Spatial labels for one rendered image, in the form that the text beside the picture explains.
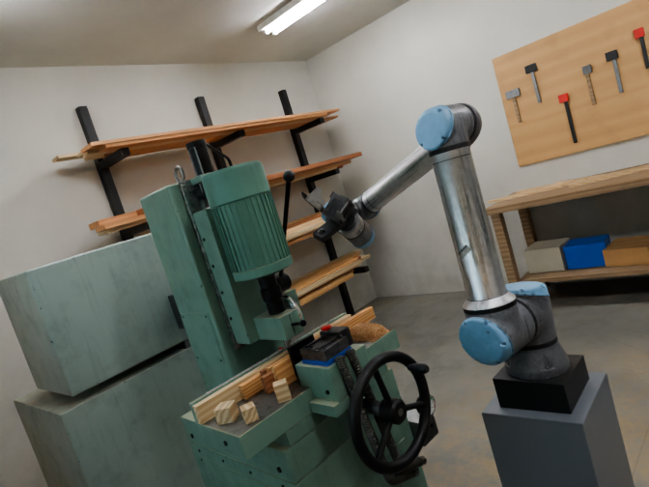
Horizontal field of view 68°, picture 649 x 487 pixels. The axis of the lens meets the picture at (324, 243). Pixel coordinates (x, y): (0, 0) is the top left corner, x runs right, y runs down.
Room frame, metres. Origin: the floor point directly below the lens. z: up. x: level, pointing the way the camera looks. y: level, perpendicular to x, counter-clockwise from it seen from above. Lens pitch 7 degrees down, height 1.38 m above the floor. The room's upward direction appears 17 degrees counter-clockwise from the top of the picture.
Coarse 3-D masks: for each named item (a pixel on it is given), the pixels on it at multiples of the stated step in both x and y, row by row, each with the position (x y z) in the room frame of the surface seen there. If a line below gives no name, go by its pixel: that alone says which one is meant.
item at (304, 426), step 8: (384, 368) 1.38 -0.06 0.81; (312, 416) 1.18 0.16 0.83; (320, 416) 1.19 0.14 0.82; (328, 416) 1.21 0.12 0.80; (296, 424) 1.15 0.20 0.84; (304, 424) 1.16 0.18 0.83; (312, 424) 1.17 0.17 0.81; (288, 432) 1.12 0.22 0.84; (296, 432) 1.14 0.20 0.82; (304, 432) 1.15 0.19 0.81; (280, 440) 1.15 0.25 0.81; (288, 440) 1.12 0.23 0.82; (296, 440) 1.14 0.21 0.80
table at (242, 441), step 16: (384, 336) 1.41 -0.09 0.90; (368, 352) 1.35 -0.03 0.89; (240, 400) 1.25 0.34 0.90; (256, 400) 1.22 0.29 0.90; (272, 400) 1.19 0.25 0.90; (288, 400) 1.16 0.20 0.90; (304, 400) 1.17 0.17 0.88; (320, 400) 1.17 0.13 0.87; (240, 416) 1.15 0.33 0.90; (272, 416) 1.11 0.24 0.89; (288, 416) 1.13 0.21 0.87; (304, 416) 1.16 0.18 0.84; (336, 416) 1.11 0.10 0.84; (208, 432) 1.16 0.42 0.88; (224, 432) 1.09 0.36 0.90; (240, 432) 1.06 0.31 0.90; (256, 432) 1.07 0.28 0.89; (272, 432) 1.10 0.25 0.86; (224, 448) 1.11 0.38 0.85; (240, 448) 1.05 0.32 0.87; (256, 448) 1.06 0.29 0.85
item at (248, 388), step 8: (360, 312) 1.59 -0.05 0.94; (368, 312) 1.60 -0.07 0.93; (352, 320) 1.54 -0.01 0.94; (360, 320) 1.57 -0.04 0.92; (368, 320) 1.59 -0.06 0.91; (256, 376) 1.28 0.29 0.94; (240, 384) 1.26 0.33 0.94; (248, 384) 1.26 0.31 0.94; (256, 384) 1.27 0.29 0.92; (240, 392) 1.26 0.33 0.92; (248, 392) 1.25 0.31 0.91; (256, 392) 1.27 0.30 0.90
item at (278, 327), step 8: (264, 312) 1.44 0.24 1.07; (288, 312) 1.35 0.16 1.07; (296, 312) 1.36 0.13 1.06; (256, 320) 1.40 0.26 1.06; (264, 320) 1.37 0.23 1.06; (272, 320) 1.34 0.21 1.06; (280, 320) 1.32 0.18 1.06; (288, 320) 1.33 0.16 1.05; (296, 320) 1.35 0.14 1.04; (256, 328) 1.41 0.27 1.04; (264, 328) 1.38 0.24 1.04; (272, 328) 1.35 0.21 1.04; (280, 328) 1.32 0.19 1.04; (288, 328) 1.33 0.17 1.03; (296, 328) 1.35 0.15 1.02; (264, 336) 1.40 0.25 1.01; (272, 336) 1.36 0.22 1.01; (280, 336) 1.33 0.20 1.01; (288, 336) 1.32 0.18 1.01
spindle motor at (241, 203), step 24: (240, 168) 1.30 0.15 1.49; (216, 192) 1.30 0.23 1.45; (240, 192) 1.29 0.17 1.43; (264, 192) 1.33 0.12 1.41; (216, 216) 1.33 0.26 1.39; (240, 216) 1.29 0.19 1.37; (264, 216) 1.31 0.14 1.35; (240, 240) 1.29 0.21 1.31; (264, 240) 1.30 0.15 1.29; (240, 264) 1.31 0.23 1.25; (264, 264) 1.29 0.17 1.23; (288, 264) 1.33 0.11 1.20
